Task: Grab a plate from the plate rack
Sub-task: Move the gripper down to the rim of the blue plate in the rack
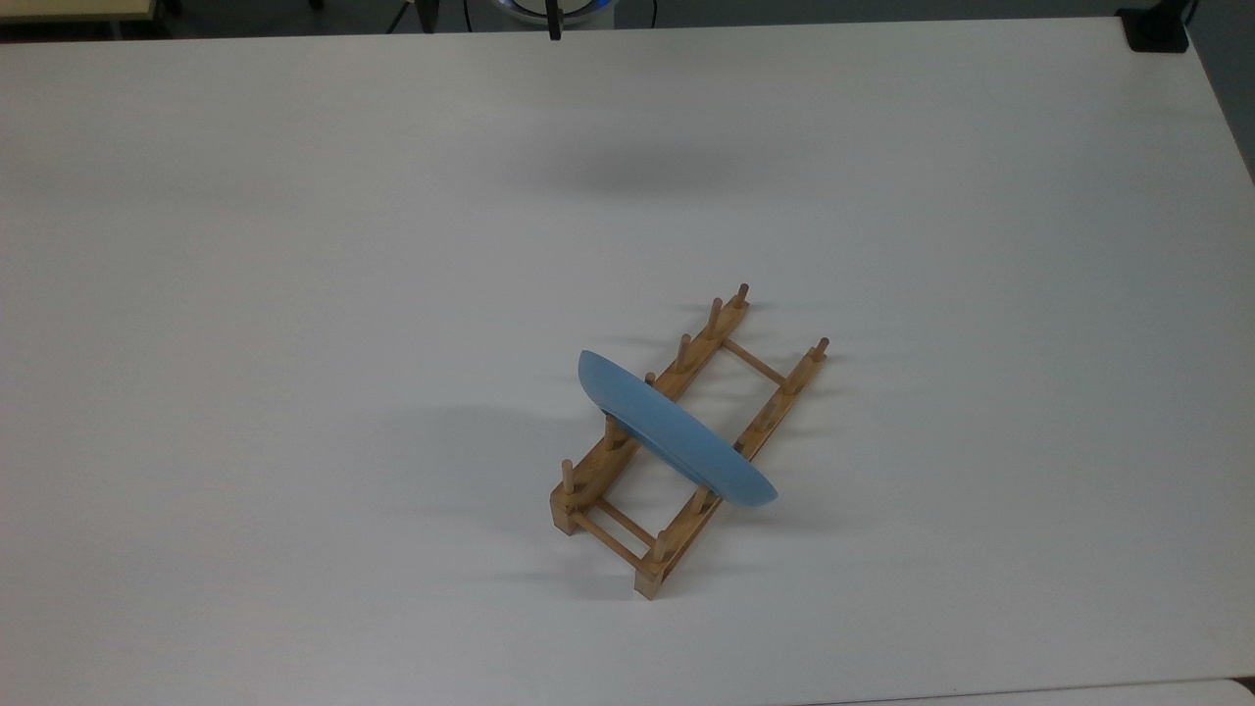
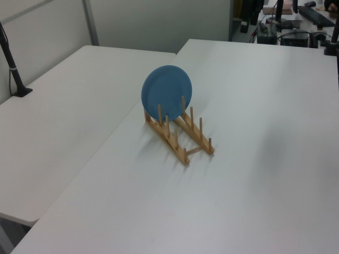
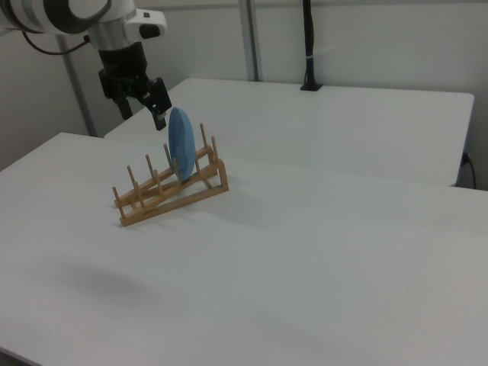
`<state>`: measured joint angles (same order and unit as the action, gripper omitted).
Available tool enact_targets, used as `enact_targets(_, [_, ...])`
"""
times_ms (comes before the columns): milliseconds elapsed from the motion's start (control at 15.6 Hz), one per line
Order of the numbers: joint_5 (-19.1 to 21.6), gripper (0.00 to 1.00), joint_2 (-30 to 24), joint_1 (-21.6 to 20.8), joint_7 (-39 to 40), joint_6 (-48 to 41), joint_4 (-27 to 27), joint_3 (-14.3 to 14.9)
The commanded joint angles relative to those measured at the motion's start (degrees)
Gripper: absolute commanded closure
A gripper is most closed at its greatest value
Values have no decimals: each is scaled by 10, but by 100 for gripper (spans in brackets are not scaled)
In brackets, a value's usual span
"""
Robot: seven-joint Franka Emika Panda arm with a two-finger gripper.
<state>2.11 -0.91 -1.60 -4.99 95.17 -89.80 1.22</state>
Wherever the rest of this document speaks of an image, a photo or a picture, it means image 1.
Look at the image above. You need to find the wooden plate rack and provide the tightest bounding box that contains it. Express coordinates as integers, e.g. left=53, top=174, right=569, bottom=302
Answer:
left=549, top=282, right=831, bottom=600

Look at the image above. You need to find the black pole with clamp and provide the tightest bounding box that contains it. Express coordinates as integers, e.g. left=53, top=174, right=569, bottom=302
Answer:
left=1116, top=0, right=1199, bottom=54

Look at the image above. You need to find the blue plate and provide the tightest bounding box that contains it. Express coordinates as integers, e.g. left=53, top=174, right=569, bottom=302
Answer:
left=577, top=349, right=779, bottom=509

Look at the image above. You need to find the beige side table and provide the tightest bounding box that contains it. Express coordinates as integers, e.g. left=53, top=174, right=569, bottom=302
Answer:
left=0, top=0, right=159, bottom=25

